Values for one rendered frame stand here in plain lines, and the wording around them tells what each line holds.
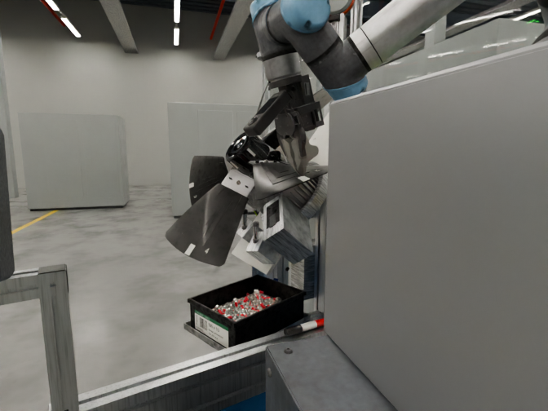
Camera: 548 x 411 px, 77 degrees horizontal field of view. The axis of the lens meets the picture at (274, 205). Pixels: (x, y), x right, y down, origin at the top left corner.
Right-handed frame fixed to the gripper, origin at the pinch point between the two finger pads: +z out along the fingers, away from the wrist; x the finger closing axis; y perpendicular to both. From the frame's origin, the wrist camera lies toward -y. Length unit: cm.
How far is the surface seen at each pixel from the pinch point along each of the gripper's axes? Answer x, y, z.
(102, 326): 189, -64, 102
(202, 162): 56, -2, -1
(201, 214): 30.6, -16.1, 9.4
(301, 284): 41, 16, 55
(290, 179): 0.7, -2.1, 1.2
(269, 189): 1.4, -7.7, 1.6
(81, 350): 163, -77, 98
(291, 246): 10.8, -0.8, 21.8
